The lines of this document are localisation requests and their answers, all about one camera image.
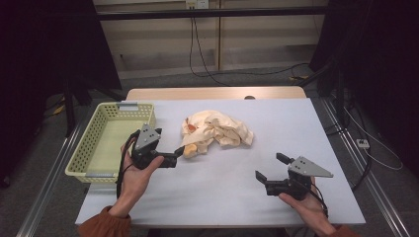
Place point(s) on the pale green plastic basket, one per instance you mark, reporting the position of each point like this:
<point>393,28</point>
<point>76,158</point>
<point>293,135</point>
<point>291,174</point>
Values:
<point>112,141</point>

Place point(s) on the white power strip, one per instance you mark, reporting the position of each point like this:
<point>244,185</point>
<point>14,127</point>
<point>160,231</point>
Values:
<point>362,143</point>

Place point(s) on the cream patterned cloth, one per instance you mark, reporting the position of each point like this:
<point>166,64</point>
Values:
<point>217,130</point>

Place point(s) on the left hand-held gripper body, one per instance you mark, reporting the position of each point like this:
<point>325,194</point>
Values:
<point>146,136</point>

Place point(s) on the aluminium floor rail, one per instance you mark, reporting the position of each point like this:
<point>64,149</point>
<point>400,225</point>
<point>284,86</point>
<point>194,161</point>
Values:
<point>365,171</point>
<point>49,179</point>

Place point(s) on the black horizontal metal bar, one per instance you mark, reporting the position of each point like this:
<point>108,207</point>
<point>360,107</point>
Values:
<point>210,13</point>

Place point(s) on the white wall outlet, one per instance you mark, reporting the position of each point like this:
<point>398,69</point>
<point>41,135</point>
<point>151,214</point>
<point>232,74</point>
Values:
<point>197,3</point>

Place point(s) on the black metal stand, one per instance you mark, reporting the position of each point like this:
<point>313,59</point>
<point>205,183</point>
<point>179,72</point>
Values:
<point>339,95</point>
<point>69,108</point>

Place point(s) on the white table mat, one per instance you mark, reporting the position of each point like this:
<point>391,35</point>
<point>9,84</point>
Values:
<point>217,184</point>

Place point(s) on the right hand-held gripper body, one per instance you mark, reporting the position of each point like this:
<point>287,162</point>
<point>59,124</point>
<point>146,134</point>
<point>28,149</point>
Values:
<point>304,168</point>

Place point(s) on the person's left hand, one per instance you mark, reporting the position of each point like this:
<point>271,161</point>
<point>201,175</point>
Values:
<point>135,184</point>

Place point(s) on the light wooden table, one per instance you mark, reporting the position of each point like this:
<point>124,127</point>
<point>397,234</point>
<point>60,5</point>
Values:
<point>197,93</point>

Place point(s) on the person's right hand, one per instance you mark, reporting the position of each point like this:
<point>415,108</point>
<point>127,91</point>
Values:
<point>306,209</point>

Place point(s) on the black curtain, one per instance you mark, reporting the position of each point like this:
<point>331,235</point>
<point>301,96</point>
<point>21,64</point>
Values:
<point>39,65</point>
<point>382,65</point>

